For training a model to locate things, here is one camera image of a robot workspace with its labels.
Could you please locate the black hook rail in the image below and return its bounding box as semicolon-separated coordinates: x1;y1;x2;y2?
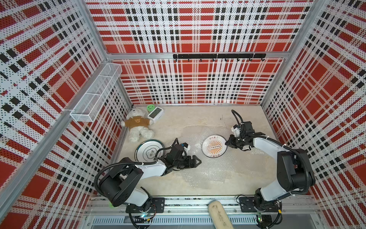
173;53;266;60

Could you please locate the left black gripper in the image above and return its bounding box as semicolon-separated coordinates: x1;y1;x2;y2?
173;155;201;169

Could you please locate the clear wall shelf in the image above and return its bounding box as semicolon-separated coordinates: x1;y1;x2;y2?
71;63;122;123

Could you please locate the pink plate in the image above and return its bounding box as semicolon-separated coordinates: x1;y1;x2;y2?
202;135;227;158

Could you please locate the beige teddy bear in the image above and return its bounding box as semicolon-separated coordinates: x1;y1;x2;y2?
122;108;154;143

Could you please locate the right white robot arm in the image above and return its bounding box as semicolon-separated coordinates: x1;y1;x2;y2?
226;122;316;202

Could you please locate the white embossed plate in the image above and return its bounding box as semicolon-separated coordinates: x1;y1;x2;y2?
134;139;165;162

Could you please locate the wooden brush handle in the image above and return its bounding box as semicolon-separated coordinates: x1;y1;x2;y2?
208;200;233;229

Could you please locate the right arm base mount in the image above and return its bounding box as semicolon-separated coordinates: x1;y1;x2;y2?
235;195;283;229

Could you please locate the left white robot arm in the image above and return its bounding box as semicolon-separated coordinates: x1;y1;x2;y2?
94;139;202;212

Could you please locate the white green small device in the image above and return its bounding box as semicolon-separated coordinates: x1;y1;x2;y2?
148;107;165;122

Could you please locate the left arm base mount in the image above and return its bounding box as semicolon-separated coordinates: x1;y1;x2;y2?
126;197;165;229

